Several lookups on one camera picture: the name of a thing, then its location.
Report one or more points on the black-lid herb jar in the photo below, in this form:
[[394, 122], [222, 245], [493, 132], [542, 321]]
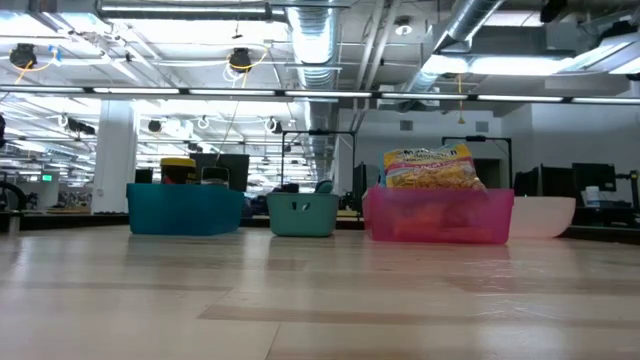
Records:
[[215, 176]]

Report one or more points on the yellow ramen noodle packet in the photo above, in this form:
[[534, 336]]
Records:
[[430, 167]]

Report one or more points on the yellow-lid spice jar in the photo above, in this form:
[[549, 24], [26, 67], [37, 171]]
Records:
[[177, 170]]

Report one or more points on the teal plastic bin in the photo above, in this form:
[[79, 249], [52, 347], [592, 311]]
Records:
[[302, 217]]

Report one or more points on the large dark background monitor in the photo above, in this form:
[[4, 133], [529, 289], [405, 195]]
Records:
[[235, 170]]

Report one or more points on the long ceiling light bar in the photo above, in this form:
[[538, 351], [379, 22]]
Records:
[[325, 94]]

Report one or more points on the red plastic bin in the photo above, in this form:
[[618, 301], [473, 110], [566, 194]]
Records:
[[440, 217]]

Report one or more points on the blue plastic bin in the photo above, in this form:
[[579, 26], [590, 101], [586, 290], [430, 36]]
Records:
[[185, 210]]

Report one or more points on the white structural column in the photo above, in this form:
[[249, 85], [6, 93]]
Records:
[[115, 155]]

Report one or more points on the pale pink plastic bowl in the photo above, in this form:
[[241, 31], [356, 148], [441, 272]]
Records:
[[545, 215]]

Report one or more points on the white plastic bottle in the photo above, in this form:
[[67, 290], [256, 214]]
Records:
[[592, 196]]

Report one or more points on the black background frame rig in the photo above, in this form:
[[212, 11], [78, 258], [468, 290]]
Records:
[[510, 160], [283, 160]]

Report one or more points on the silver ventilation duct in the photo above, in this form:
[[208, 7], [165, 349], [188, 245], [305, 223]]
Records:
[[470, 15], [312, 40]]

